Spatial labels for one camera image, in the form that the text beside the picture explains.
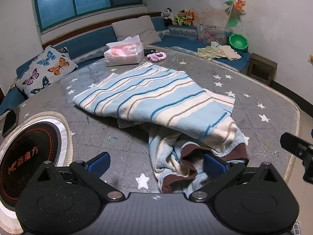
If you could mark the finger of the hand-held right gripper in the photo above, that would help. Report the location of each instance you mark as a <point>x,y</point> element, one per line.
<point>288,140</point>

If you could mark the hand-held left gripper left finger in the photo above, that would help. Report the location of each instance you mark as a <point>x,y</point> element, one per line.
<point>99,163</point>

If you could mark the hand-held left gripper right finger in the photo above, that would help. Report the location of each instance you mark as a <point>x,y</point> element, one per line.
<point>212,163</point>

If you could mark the blue white striped blanket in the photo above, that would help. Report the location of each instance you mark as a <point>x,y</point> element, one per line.
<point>156,98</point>

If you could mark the grey star tablecloth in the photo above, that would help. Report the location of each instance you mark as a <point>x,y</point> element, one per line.
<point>264,90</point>

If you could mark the black round induction cooker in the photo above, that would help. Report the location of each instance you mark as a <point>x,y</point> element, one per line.
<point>27,156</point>

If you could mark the dark wooden stool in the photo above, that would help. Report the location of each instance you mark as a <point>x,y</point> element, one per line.
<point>261,68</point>

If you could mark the black smartphone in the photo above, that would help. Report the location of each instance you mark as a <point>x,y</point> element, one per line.
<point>10,121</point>

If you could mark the cream cloth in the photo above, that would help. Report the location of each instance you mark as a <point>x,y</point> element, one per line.
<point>231,53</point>

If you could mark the butterfly print pillow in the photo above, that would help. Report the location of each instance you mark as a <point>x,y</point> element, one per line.
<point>46,69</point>

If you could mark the green plastic basin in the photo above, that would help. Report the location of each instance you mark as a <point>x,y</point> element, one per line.
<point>238,42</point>

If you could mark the yellowish patterned cloth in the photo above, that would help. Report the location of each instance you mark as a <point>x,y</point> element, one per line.
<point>210,52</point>

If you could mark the pink tissue pack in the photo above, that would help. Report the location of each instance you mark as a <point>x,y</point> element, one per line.
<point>123,53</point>

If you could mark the pink fluffy headband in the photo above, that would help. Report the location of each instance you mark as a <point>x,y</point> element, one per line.
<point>156,55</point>

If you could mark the black remote control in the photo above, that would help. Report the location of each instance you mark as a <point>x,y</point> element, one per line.
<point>149,52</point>

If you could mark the blue cushioned bench sofa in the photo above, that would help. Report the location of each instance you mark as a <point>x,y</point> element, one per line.
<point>83,40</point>

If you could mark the clear plastic storage box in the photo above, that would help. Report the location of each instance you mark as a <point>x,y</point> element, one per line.
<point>215,34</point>

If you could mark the grey pillow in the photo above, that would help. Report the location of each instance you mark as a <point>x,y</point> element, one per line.
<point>138,30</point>

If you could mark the colourful pinwheel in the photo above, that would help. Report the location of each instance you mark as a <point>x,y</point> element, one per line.
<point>234,7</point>

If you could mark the orange fox plush toy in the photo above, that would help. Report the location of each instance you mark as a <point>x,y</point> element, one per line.
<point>190,17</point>

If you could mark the bear plush toy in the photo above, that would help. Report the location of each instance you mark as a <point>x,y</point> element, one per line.
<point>179,18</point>

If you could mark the panda plush toy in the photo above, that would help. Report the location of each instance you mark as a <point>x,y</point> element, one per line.
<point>167,16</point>

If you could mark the green framed window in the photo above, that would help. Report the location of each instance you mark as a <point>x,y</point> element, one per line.
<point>85,0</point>

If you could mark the wall socket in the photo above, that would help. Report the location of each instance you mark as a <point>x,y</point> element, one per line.
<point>310,59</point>

